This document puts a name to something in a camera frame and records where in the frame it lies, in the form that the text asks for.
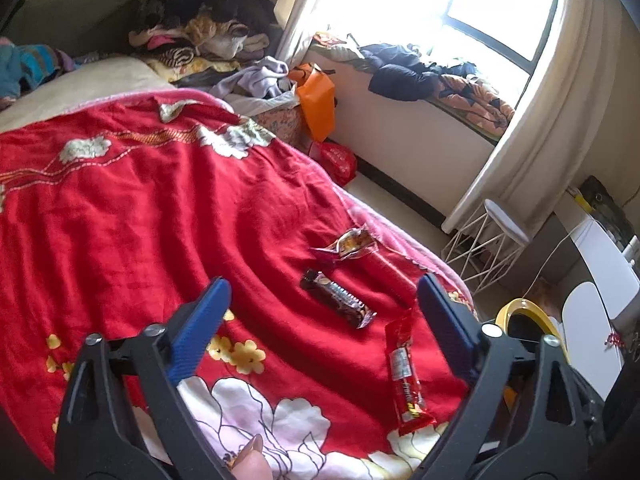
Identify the teal patterned cloth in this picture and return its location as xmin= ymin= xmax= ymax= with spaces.
xmin=0 ymin=41 xmax=77 ymax=104

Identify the yellow bin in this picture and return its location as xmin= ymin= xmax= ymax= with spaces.
xmin=494 ymin=296 xmax=574 ymax=367

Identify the gold and brown wrapper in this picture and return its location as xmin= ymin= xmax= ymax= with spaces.
xmin=308 ymin=226 xmax=379 ymax=264

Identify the red plastic bag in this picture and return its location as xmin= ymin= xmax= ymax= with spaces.
xmin=309 ymin=140 xmax=359 ymax=188

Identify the floral fabric box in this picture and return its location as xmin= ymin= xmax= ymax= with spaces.
xmin=251 ymin=104 xmax=307 ymax=149

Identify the red snack wrapper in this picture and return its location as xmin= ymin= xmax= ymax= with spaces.
xmin=384 ymin=309 xmax=438 ymax=437

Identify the black bag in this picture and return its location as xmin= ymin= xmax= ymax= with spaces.
xmin=581 ymin=174 xmax=639 ymax=244

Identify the white desk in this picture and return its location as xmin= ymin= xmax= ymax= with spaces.
xmin=569 ymin=214 xmax=640 ymax=322

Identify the narrow cream curtain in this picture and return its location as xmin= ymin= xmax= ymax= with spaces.
xmin=274 ymin=0 xmax=332 ymax=67

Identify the large cream curtain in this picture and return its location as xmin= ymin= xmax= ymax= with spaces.
xmin=441 ymin=0 xmax=627 ymax=234

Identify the pale lavender cloth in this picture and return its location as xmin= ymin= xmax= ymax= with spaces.
xmin=209 ymin=54 xmax=302 ymax=102

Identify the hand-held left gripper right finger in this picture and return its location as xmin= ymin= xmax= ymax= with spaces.
xmin=415 ymin=273 xmax=609 ymax=480

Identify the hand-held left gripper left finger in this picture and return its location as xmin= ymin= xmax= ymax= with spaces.
xmin=54 ymin=276 xmax=237 ymax=480

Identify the white chair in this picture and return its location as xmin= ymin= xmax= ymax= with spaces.
xmin=560 ymin=280 xmax=627 ymax=402

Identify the beige blanket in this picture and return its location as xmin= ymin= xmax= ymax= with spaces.
xmin=0 ymin=54 xmax=177 ymax=134

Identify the orange printed quilt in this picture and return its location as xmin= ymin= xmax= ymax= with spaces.
xmin=429 ymin=71 xmax=517 ymax=137

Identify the dark chocolate bar wrapper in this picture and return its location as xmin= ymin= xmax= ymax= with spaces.
xmin=299 ymin=268 xmax=378 ymax=331

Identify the pile of clothes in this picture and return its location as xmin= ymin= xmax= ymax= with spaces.
xmin=126 ymin=0 xmax=282 ymax=82

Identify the window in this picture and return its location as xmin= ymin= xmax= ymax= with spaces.
xmin=319 ymin=0 xmax=564 ymax=77

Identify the red floral blanket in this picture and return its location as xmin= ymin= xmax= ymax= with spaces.
xmin=0 ymin=88 xmax=477 ymax=480

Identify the white wire stool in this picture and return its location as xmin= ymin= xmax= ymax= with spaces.
xmin=441 ymin=198 xmax=532 ymax=294

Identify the orange bag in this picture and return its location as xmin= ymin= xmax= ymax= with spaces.
xmin=286 ymin=61 xmax=338 ymax=144

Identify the dark blue jacket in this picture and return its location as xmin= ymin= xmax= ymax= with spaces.
xmin=359 ymin=41 xmax=482 ymax=107

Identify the person's left hand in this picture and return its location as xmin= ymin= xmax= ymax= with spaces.
xmin=233 ymin=433 xmax=274 ymax=480

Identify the dark green headboard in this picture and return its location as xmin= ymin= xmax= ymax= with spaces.
xmin=0 ymin=0 xmax=152 ymax=57

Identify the white cable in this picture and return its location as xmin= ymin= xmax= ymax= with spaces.
xmin=521 ymin=231 xmax=574 ymax=302

